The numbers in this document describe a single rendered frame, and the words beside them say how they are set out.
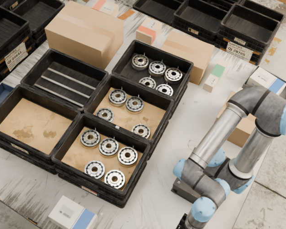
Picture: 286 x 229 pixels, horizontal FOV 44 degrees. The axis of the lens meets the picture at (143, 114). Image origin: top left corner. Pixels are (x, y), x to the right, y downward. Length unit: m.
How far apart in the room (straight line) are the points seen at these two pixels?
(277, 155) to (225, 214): 1.21
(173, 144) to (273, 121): 0.79
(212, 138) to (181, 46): 1.02
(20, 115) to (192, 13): 1.84
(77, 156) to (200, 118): 0.78
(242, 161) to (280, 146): 1.52
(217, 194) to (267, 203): 1.51
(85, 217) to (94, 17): 1.26
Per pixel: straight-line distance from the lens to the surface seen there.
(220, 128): 1.37
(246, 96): 1.39
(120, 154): 1.80
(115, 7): 2.62
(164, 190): 1.91
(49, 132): 1.93
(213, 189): 1.34
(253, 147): 1.51
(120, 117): 1.94
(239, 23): 3.10
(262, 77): 2.34
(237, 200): 1.97
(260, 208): 2.79
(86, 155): 1.84
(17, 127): 1.98
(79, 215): 1.77
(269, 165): 2.96
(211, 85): 2.24
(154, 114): 1.96
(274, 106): 1.38
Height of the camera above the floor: 2.48
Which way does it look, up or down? 57 degrees down
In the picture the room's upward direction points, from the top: 6 degrees clockwise
